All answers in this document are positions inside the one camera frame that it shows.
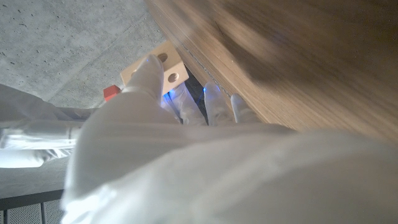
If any wooden block with holes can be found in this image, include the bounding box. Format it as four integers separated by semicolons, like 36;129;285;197
120;40;190;96

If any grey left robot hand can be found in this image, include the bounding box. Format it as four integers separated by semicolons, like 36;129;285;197
60;54;398;224

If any red screw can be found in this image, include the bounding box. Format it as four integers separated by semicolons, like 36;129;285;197
103;85;122;103

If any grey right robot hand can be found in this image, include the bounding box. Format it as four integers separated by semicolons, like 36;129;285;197
0;107;97;150

